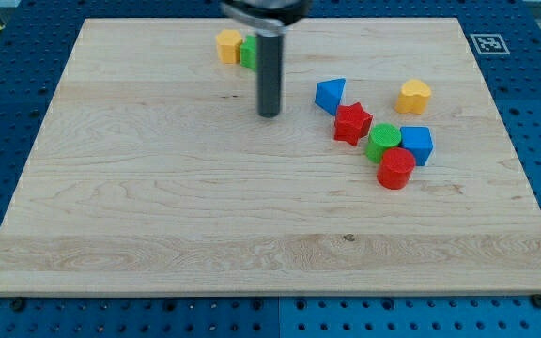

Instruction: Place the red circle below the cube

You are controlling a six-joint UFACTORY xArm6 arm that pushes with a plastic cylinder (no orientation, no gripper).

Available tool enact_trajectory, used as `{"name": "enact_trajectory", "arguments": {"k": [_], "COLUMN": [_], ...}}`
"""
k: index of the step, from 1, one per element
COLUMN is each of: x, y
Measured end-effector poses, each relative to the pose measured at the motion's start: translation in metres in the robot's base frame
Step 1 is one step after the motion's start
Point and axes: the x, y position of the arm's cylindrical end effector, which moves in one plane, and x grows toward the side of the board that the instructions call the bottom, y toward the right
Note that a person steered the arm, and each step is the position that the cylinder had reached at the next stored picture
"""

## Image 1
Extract red cylinder block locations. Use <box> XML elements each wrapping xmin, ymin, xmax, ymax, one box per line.
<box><xmin>377</xmin><ymin>147</ymin><xmax>416</xmax><ymax>190</ymax></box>

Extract blue cube block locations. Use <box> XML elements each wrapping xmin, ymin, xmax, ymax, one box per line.
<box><xmin>400</xmin><ymin>126</ymin><xmax>434</xmax><ymax>166</ymax></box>

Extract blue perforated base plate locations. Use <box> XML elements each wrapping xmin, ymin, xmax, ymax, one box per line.
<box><xmin>0</xmin><ymin>1</ymin><xmax>541</xmax><ymax>337</ymax></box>

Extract green cylinder block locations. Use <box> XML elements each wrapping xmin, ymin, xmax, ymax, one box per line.
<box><xmin>365</xmin><ymin>123</ymin><xmax>402</xmax><ymax>163</ymax></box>

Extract black and silver end effector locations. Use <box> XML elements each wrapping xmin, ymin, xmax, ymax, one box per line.
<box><xmin>220</xmin><ymin>0</ymin><xmax>312</xmax><ymax>36</ymax></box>

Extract yellow heart block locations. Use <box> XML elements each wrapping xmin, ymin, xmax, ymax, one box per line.
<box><xmin>394</xmin><ymin>79</ymin><xmax>432</xmax><ymax>115</ymax></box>

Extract yellow pentagon block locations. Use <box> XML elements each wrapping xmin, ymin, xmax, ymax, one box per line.
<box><xmin>215</xmin><ymin>29</ymin><xmax>243</xmax><ymax>64</ymax></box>

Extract white fiducial marker tag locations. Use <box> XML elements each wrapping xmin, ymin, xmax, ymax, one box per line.
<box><xmin>470</xmin><ymin>33</ymin><xmax>510</xmax><ymax>55</ymax></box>

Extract green block behind rod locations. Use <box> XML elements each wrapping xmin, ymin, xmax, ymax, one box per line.
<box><xmin>240</xmin><ymin>35</ymin><xmax>256</xmax><ymax>71</ymax></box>

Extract blue triangle block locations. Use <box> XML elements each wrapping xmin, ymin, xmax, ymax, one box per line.
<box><xmin>315</xmin><ymin>78</ymin><xmax>346</xmax><ymax>115</ymax></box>

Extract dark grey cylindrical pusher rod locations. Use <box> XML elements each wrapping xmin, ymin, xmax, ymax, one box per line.
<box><xmin>256</xmin><ymin>32</ymin><xmax>284</xmax><ymax>118</ymax></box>

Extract light wooden board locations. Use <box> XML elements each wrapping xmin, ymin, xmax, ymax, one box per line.
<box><xmin>0</xmin><ymin>18</ymin><xmax>541</xmax><ymax>298</ymax></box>

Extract red star block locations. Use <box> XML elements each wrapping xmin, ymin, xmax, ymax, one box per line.
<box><xmin>333</xmin><ymin>102</ymin><xmax>373</xmax><ymax>146</ymax></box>

